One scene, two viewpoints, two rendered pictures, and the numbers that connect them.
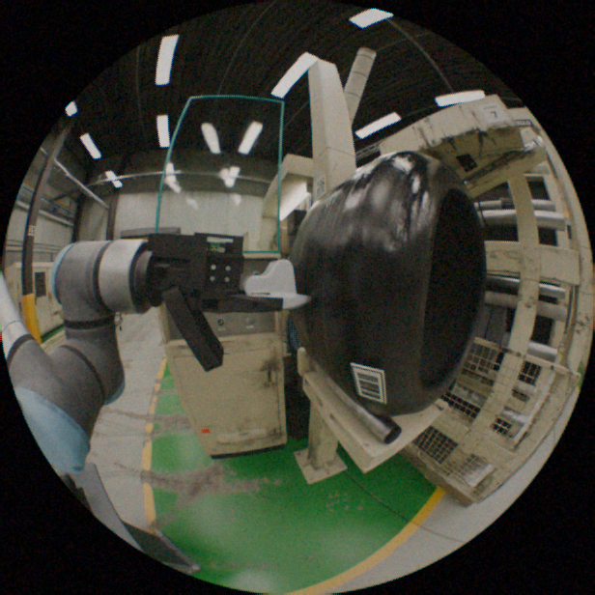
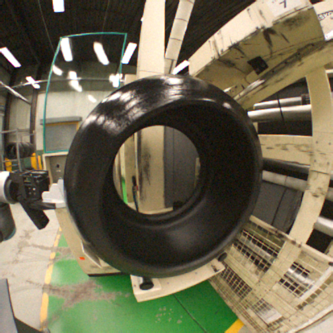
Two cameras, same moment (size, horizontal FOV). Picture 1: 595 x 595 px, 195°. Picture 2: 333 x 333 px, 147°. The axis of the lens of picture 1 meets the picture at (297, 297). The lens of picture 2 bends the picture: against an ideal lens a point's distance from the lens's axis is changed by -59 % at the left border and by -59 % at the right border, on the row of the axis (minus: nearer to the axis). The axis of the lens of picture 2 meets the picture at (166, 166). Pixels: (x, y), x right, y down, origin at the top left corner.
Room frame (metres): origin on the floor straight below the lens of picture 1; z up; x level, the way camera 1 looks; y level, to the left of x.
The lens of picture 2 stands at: (0.01, -0.24, 1.29)
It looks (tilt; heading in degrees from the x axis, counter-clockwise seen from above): 11 degrees down; 1
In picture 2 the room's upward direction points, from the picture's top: straight up
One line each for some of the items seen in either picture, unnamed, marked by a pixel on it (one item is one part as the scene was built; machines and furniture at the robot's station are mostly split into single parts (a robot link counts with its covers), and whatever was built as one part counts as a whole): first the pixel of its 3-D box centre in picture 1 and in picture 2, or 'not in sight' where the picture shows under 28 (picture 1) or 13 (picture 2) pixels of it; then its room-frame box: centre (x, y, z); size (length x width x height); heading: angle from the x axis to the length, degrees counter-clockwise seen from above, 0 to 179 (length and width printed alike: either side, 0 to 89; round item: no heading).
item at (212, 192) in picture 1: (223, 155); (81, 81); (0.68, 0.34, 1.75); 0.55 x 0.02 x 0.95; 111
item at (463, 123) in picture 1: (453, 144); (248, 49); (0.39, -0.58, 1.71); 0.61 x 0.25 x 0.15; 21
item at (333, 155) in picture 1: (336, 256); (148, 151); (0.63, -0.14, 1.25); 0.13 x 0.13 x 2.50; 21
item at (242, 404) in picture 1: (229, 369); (96, 220); (0.83, 0.40, 0.63); 0.56 x 0.41 x 1.27; 111
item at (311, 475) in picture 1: (320, 460); not in sight; (0.64, -0.15, 0.02); 0.27 x 0.27 x 0.04; 21
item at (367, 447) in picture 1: (342, 408); (138, 257); (0.35, -0.12, 0.84); 0.36 x 0.09 x 0.06; 21
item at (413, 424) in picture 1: (376, 400); (169, 255); (0.40, -0.25, 0.80); 0.37 x 0.36 x 0.02; 111
